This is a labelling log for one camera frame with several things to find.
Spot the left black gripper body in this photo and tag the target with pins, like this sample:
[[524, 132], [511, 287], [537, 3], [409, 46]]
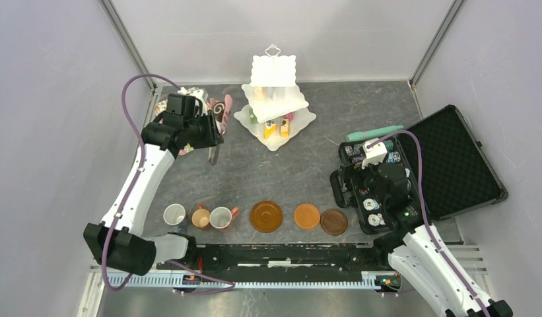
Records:
[[202, 129]]

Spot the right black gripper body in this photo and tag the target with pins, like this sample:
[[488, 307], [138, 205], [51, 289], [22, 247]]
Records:
[[368, 177]]

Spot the pink-tipped metal tongs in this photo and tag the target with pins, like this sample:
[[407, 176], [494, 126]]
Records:
[[214, 151]]

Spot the chocolate swirl roll cake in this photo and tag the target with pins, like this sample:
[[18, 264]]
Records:
[[218, 109]]

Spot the green square cake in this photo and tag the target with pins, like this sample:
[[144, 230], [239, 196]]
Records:
[[253, 118]]

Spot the cream round pastry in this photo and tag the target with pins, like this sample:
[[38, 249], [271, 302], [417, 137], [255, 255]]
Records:
[[259, 93]]

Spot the yellow cake slice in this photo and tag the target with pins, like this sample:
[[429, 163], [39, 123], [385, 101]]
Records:
[[269, 128]]

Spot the white mug pink handle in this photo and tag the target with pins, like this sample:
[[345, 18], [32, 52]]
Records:
[[221, 218]]

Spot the orange yellow cake piece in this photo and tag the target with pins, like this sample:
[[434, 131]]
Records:
[[285, 128]]

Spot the pink cake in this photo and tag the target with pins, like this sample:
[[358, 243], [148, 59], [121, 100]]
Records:
[[289, 116]]

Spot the large brown wooden saucer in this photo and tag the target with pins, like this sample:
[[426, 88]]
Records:
[[266, 216]]

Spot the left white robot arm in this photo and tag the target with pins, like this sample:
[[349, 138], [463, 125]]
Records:
[[117, 241]]

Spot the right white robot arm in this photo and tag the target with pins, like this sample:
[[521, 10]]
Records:
[[413, 247]]

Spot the floral rectangular tray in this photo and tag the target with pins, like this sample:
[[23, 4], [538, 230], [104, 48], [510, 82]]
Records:
[[201, 93]]

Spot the black open carrying case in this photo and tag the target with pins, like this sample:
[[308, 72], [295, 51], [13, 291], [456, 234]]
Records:
[[457, 176]]

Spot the dark brown wooden coaster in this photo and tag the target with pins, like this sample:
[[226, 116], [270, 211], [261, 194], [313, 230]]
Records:
[[334, 222]]

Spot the light orange wooden coaster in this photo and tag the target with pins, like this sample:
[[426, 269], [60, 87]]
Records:
[[306, 216]]

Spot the orange mug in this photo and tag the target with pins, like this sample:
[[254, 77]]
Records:
[[201, 217]]

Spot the white three-tier dessert stand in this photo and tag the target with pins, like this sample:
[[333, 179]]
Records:
[[277, 73]]

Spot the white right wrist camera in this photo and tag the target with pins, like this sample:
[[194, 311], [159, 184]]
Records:
[[374, 152]]

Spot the teal cylindrical handle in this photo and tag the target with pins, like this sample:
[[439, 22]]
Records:
[[371, 134]]

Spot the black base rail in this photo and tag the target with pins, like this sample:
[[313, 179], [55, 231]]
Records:
[[288, 263]]

